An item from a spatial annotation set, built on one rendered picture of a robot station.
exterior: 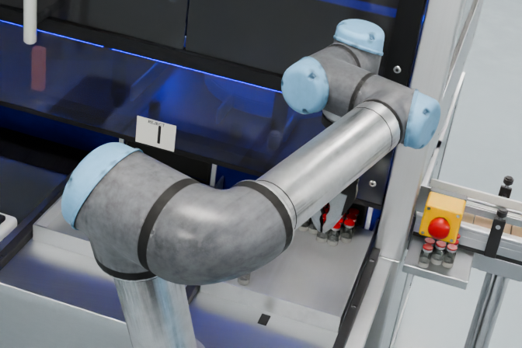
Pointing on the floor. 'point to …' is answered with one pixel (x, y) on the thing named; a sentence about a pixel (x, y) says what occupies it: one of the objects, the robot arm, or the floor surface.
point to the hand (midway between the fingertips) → (321, 227)
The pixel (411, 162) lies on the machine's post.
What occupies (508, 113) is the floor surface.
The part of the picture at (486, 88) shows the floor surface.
